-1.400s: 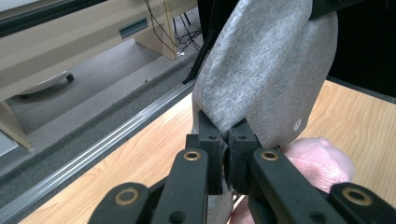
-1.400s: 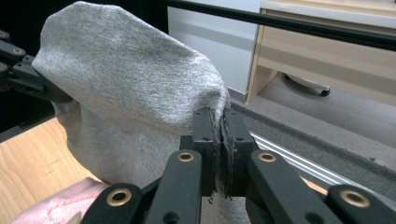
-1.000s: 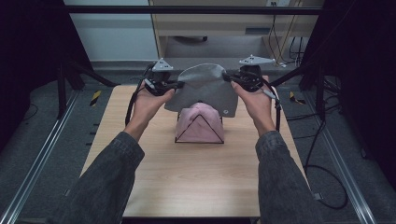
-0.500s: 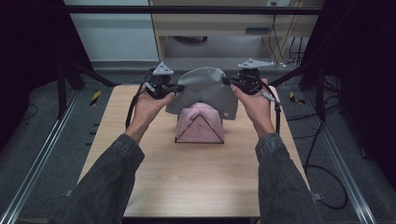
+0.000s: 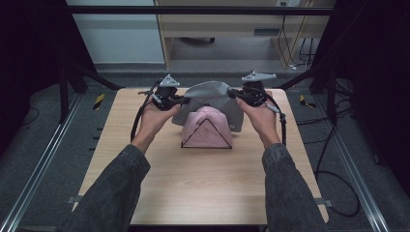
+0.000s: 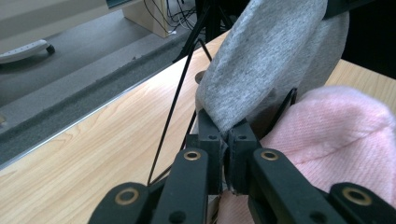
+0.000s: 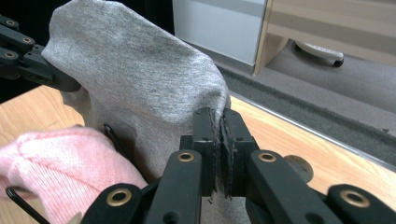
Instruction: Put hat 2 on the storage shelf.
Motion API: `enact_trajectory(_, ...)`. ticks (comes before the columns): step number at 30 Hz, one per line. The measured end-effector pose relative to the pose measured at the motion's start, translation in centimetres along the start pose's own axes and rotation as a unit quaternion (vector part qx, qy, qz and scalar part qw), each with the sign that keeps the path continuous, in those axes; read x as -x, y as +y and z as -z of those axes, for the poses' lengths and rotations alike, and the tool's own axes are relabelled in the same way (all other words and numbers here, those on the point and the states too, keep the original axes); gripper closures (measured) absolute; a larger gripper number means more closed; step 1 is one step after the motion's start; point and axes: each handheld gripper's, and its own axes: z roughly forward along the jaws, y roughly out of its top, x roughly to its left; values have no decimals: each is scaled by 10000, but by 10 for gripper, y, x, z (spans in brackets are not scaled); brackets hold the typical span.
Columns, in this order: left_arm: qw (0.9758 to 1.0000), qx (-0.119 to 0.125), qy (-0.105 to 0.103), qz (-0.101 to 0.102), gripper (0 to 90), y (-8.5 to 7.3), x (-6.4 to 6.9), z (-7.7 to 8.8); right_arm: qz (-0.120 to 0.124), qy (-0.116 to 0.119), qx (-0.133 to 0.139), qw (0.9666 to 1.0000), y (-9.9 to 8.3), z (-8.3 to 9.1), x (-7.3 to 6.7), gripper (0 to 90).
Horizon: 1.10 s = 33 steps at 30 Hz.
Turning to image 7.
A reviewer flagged pink knitted beanie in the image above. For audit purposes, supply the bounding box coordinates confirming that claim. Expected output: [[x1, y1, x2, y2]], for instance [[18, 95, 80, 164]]
[[0, 125, 149, 224]]

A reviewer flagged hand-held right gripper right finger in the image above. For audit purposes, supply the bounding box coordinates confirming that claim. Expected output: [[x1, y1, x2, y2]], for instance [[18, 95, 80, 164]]
[[219, 107, 261, 199]]

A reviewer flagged chair base with caster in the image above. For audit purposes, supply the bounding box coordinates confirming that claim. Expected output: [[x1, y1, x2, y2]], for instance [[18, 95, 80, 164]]
[[293, 39, 346, 68]]

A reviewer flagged wooden cabinet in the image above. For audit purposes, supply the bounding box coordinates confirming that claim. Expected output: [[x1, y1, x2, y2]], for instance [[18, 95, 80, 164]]
[[253, 0, 396, 76]]

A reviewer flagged grey knitted beanie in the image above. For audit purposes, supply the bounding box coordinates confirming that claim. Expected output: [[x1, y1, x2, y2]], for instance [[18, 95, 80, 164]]
[[40, 0, 250, 224]]

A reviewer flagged grey round table grommet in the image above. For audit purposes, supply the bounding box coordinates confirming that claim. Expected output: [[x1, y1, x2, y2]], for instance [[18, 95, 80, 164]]
[[282, 154, 315, 184]]

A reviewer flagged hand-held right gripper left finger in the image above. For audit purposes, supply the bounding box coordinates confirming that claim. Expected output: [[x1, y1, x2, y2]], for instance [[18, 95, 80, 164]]
[[179, 106, 219, 198]]

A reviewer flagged white cabinet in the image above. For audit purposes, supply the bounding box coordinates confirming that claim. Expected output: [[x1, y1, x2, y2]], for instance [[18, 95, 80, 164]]
[[171, 0, 269, 67]]

